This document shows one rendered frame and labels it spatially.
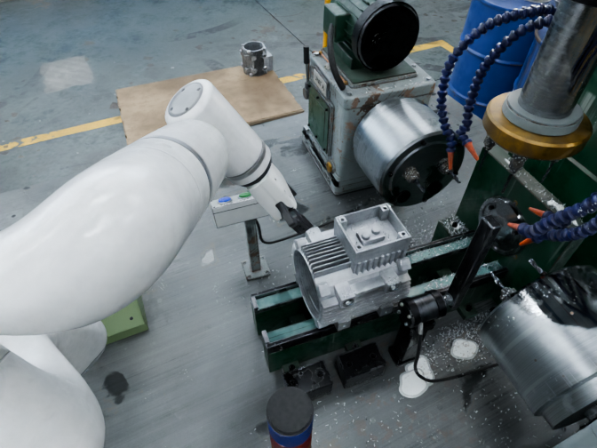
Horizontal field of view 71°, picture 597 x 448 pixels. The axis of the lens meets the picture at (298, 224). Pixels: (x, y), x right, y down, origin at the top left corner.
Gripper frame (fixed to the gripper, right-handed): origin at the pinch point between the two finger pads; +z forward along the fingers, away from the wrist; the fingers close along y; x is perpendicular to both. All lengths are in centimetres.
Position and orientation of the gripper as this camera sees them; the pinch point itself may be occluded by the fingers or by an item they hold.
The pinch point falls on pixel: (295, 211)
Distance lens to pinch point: 80.8
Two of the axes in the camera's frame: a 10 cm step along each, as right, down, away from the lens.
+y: 3.3, 7.0, -6.4
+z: 4.8, 4.6, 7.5
